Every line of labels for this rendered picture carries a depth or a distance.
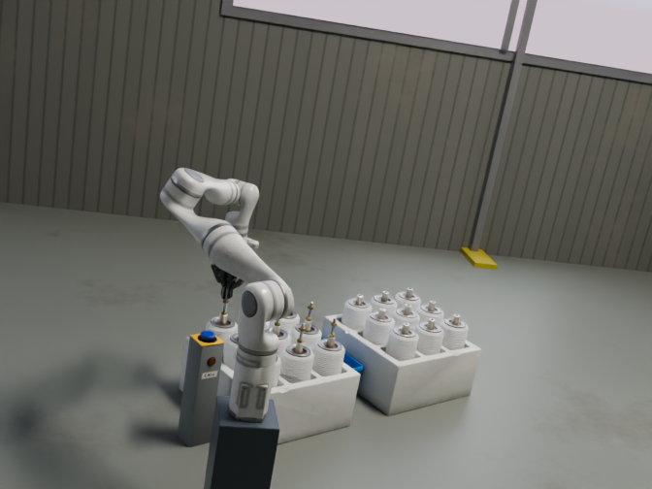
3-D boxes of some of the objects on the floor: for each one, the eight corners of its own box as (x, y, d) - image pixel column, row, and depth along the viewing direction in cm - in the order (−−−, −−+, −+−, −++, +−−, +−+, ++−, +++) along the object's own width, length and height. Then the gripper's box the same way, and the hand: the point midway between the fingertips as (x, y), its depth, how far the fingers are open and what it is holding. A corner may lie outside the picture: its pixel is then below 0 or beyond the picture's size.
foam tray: (350, 426, 263) (361, 374, 257) (244, 453, 239) (253, 397, 233) (279, 369, 291) (287, 321, 285) (178, 388, 267) (184, 337, 261)
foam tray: (471, 395, 296) (481, 348, 291) (387, 416, 272) (399, 366, 267) (396, 346, 325) (406, 304, 319) (315, 362, 301) (324, 315, 295)
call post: (211, 442, 241) (224, 343, 231) (188, 447, 237) (202, 346, 227) (198, 430, 246) (211, 332, 236) (177, 435, 242) (189, 336, 232)
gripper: (207, 242, 250) (200, 294, 256) (244, 255, 244) (237, 309, 250) (221, 237, 257) (214, 288, 262) (259, 250, 251) (251, 303, 256)
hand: (226, 292), depth 255 cm, fingers closed
